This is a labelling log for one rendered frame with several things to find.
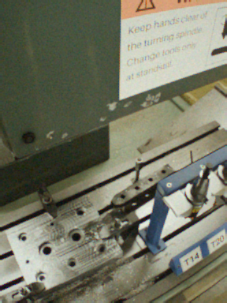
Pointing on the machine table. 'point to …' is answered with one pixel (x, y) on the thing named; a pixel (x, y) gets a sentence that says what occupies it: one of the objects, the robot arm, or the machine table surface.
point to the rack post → (150, 233)
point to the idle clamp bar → (139, 188)
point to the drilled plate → (90, 265)
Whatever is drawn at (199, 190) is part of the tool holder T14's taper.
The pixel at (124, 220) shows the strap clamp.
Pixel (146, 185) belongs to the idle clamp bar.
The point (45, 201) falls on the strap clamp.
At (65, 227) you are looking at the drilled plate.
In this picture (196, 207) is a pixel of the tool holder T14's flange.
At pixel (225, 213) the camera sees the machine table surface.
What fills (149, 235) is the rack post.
